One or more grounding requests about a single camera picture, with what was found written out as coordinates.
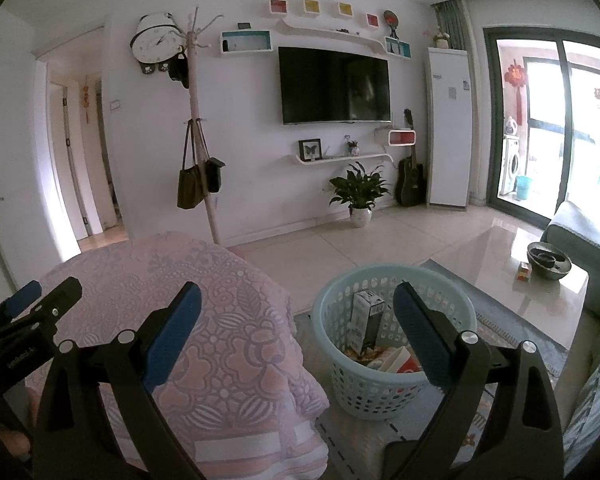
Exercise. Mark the black flat television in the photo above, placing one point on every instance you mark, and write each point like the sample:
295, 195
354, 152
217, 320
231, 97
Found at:
335, 85

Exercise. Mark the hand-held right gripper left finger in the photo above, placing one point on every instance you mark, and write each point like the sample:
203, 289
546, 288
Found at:
172, 335

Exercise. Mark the white curved low shelf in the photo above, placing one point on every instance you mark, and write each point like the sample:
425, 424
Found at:
330, 159

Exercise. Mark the red box wall shelf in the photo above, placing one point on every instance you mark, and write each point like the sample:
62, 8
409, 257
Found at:
401, 138

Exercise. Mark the red wall cube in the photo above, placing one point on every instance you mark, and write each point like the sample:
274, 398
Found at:
278, 6
372, 19

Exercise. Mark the wide blue box shelf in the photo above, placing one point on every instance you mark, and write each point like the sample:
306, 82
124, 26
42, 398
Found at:
228, 41

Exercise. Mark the black hanging cap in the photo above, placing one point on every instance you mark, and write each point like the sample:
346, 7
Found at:
179, 71

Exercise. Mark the white detergent bottle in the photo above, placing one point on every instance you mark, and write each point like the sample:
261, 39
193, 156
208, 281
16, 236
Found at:
512, 127

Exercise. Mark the person's left hand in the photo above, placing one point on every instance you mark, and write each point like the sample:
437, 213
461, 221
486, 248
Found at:
10, 442

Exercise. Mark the black acoustic guitar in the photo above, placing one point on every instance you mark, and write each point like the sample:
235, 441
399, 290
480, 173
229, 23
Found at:
411, 182

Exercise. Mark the blue bucket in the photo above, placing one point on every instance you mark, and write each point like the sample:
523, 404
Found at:
524, 188

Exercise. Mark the grey patterned rug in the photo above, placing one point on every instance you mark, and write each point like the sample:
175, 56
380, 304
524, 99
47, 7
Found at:
510, 325

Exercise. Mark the pink lace blanket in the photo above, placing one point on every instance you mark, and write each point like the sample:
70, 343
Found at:
205, 285

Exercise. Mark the green potted plant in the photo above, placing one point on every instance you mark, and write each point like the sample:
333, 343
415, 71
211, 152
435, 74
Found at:
360, 190

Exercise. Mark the grey green curtain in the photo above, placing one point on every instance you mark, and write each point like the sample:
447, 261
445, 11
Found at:
450, 22

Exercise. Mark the small flower vase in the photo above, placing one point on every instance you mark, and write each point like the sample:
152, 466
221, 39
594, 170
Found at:
352, 147

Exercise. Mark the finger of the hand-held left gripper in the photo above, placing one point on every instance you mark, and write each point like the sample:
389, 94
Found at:
55, 300
24, 296

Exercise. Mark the white and orange packet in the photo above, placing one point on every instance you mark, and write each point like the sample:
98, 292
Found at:
402, 360

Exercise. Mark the white door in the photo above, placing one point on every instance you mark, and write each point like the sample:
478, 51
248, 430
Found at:
10, 160

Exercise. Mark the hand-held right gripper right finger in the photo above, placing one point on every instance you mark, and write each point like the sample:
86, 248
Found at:
420, 335

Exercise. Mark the black picture frame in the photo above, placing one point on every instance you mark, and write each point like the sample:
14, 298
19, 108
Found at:
310, 150

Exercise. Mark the wooden coat rack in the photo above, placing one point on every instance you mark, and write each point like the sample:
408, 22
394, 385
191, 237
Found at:
196, 100

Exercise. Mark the black hanging bag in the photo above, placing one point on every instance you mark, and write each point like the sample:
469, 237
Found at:
214, 172

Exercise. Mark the grey sofa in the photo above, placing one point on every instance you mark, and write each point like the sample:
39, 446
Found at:
580, 230

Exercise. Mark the small colourful cube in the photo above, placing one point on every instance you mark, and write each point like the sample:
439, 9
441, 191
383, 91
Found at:
524, 271

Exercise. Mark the brown hanging bag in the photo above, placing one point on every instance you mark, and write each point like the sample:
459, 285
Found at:
190, 187

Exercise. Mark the white washing machine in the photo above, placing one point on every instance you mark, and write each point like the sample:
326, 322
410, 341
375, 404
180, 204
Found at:
511, 165

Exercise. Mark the dark metal bowl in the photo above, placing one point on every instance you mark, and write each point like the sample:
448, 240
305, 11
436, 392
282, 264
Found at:
550, 267

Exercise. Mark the small blue box shelf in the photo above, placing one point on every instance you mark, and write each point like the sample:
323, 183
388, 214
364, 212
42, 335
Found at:
397, 47

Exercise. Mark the white round wall clock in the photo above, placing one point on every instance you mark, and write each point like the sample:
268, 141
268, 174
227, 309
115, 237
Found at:
152, 40

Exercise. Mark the white and black box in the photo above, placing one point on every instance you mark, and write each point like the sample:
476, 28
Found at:
367, 317

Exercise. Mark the flower pot ornament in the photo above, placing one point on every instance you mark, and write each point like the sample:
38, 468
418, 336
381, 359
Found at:
441, 39

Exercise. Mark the round decorative fan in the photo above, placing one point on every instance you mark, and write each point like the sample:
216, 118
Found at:
391, 19

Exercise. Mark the dark framed sliding glass door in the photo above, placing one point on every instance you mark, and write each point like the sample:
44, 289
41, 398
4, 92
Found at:
490, 110

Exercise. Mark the light blue plastic basket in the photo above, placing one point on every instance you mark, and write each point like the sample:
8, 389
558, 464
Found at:
360, 395

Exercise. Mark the yellow wall cube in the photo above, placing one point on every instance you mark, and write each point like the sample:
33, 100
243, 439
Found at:
312, 6
345, 9

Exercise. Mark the white curved long shelf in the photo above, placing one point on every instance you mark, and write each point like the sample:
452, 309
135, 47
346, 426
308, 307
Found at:
320, 30

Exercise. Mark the red knot hanging ornament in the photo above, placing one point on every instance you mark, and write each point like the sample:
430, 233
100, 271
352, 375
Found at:
515, 77

